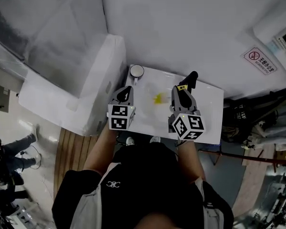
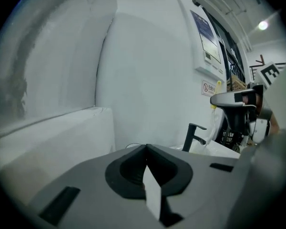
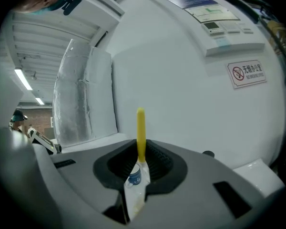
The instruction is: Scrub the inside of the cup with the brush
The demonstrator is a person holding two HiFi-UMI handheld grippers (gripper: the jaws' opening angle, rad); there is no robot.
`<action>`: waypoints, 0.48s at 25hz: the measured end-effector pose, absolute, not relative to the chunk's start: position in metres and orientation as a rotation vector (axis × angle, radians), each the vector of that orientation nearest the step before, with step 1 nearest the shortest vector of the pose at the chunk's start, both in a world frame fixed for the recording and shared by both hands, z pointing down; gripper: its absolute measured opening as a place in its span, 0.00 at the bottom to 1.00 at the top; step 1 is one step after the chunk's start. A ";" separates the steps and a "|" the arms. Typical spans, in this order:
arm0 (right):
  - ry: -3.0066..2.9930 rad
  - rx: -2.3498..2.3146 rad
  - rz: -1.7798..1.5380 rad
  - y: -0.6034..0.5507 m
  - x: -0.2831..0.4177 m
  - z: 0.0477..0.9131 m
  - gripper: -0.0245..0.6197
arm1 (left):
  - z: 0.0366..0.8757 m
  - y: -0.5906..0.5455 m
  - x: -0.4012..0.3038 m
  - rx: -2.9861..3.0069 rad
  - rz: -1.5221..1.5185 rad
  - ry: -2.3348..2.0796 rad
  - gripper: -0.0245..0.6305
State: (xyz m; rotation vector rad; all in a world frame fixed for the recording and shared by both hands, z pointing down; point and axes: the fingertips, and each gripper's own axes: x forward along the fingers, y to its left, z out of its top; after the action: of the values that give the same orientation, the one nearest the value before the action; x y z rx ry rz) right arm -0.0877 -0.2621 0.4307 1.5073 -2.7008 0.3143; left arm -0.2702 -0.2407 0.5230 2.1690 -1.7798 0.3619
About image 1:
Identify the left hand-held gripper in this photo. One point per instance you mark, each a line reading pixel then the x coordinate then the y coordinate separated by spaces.
pixel 119 118

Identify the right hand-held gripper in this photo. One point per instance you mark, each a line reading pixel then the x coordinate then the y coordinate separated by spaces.
pixel 186 125

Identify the yellow stick with white tip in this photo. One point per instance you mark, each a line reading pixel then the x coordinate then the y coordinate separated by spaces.
pixel 159 98

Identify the white cup with blue print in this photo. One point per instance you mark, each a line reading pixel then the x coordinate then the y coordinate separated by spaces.
pixel 136 70

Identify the person's right forearm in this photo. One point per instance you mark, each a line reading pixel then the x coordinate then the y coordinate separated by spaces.
pixel 189 161

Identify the person's left forearm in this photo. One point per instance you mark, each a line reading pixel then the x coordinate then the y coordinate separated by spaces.
pixel 102 151

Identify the black faucet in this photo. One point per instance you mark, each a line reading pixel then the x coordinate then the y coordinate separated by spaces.
pixel 191 79

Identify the white washbasin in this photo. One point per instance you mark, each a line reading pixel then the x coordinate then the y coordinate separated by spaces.
pixel 212 113

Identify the person's white left shoe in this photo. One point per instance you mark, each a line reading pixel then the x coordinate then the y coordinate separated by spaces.
pixel 130 141

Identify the person's white shoe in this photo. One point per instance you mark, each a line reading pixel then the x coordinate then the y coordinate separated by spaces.
pixel 155 139
pixel 130 141

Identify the person's white right shoe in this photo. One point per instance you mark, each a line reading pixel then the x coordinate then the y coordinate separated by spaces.
pixel 155 139

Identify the white foam box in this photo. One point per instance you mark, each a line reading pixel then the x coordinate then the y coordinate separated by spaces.
pixel 50 32
pixel 69 104

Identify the khaki woven hat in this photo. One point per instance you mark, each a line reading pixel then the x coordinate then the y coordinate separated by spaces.
pixel 228 131

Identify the wooden slat floor panel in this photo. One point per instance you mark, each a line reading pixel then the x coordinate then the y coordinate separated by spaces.
pixel 71 156

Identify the white plush toy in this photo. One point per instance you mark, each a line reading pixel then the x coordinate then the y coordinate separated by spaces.
pixel 248 145

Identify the person's black shirt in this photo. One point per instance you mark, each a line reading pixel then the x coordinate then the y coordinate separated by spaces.
pixel 145 175

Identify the white no-smoking sign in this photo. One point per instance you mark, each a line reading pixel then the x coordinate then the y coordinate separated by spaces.
pixel 259 60

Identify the person's head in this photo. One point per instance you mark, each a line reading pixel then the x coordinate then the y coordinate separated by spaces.
pixel 164 222

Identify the white wall panel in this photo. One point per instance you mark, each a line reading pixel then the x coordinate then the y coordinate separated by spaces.
pixel 271 39

